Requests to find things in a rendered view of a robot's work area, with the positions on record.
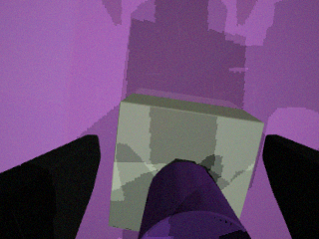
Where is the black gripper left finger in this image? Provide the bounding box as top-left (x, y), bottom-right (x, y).
top-left (0, 134), bottom-right (101, 239)

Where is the dark purple cylinder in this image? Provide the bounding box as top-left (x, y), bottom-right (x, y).
top-left (139, 162), bottom-right (251, 239)

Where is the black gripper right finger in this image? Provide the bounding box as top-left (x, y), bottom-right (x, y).
top-left (263, 134), bottom-right (319, 239)

